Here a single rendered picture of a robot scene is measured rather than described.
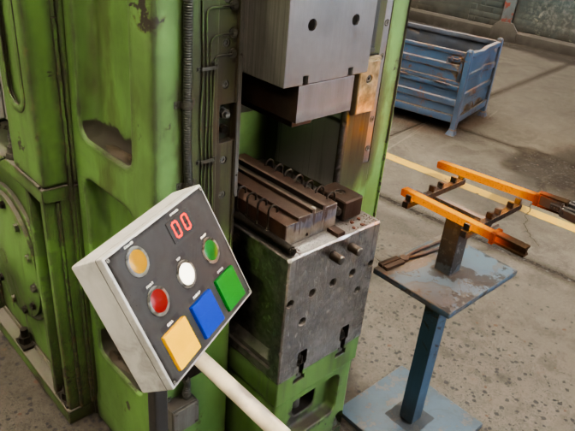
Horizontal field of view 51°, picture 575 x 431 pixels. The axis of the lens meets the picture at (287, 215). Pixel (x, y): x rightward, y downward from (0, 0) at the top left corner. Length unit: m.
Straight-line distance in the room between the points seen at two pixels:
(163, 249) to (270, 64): 0.52
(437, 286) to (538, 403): 0.96
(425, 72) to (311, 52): 3.95
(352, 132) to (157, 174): 0.70
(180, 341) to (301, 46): 0.71
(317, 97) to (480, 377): 1.65
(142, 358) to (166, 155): 0.52
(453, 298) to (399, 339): 0.95
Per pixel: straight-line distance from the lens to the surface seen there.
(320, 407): 2.27
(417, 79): 5.41
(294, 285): 1.67
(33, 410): 2.54
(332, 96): 1.57
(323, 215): 1.72
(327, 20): 1.48
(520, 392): 2.81
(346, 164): 1.95
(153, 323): 1.14
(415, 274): 2.01
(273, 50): 1.44
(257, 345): 1.91
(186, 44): 1.39
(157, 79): 1.39
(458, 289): 2.00
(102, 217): 1.91
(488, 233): 1.78
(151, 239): 1.17
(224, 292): 1.30
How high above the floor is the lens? 1.79
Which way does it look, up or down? 29 degrees down
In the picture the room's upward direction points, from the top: 5 degrees clockwise
